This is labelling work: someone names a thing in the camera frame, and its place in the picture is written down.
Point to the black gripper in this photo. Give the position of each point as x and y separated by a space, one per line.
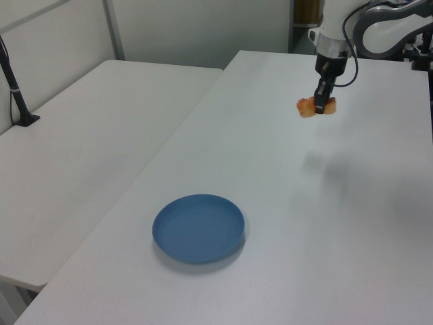
333 66

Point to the orange bread roll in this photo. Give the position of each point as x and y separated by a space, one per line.
307 107

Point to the white side table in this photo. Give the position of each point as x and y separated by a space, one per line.
84 152

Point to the black pole stand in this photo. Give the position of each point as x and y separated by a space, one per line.
13 88

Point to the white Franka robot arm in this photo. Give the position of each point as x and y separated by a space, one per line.
338 23

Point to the brown cardboard box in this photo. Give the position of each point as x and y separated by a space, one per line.
306 11

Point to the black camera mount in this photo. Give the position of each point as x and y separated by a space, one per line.
419 54

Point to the blue round plate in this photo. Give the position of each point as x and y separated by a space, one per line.
199 228

